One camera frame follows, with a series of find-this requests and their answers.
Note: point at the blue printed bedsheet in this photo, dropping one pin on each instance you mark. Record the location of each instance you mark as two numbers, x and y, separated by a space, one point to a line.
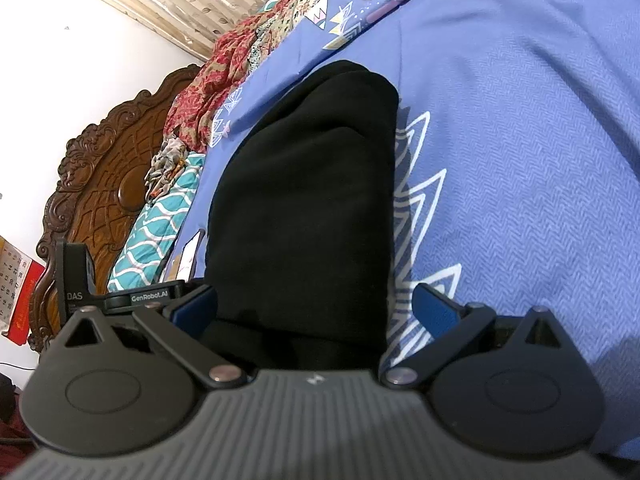
525 160

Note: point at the floral scarf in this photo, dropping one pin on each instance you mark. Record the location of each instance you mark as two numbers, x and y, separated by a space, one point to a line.
165 165

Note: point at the teal white patterned cloth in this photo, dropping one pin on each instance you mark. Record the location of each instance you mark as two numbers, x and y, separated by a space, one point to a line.
150 230

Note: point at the carved wooden headboard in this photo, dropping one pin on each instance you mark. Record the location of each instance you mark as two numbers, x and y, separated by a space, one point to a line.
110 175

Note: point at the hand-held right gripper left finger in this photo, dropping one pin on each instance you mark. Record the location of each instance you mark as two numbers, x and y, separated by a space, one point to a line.
192 310

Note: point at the red floral patchwork blanket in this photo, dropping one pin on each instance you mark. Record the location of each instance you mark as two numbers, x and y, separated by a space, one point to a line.
220 70

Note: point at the wall calendar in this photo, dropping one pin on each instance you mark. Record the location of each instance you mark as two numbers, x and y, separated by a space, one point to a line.
17 290

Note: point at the leaf print curtain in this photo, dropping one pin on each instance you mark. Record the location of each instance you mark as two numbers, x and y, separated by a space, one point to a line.
200 0

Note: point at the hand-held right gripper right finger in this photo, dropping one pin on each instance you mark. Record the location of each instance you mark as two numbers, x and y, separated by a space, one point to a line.
435 310

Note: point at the black zippered pouch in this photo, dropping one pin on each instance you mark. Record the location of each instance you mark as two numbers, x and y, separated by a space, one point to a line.
300 210

